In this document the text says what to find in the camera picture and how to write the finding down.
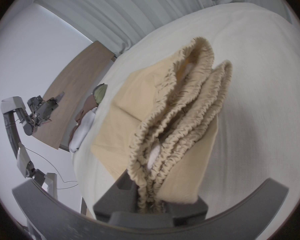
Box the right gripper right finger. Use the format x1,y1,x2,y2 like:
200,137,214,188
164,194,210,226

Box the brown garment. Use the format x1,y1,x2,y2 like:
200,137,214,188
68,95,98,146

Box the white garment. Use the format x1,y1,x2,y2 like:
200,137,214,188
69,109,97,153

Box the green garment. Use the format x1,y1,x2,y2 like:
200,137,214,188
93,83,108,104

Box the beige shorts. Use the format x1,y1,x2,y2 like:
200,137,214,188
90,36,233,214

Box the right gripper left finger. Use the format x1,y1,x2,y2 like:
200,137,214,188
93,170,142,222

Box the black cable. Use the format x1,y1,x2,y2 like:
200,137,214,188
22,146,78,190

